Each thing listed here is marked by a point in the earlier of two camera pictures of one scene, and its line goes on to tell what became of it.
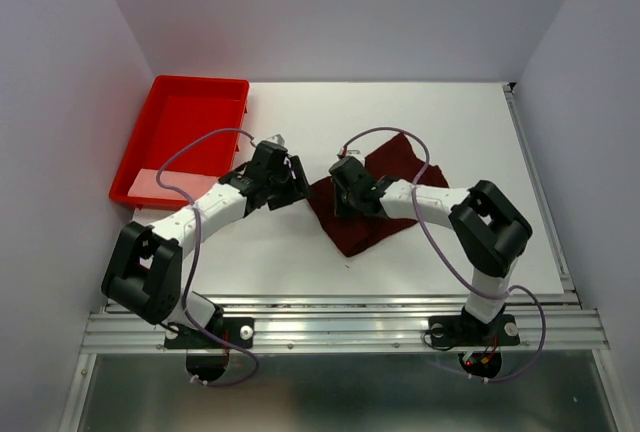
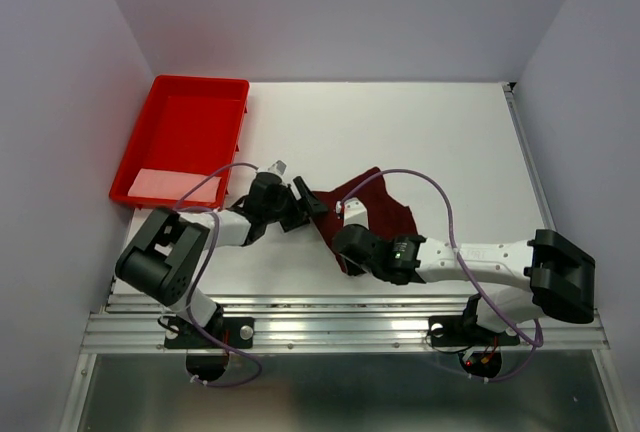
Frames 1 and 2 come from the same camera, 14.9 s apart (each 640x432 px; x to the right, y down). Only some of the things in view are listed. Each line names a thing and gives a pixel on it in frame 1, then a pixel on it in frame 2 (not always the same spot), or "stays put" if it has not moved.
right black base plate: (464, 330) stays put
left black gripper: (298, 188) -> (299, 214)
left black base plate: (239, 332) stays put
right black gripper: (340, 207) -> (352, 267)
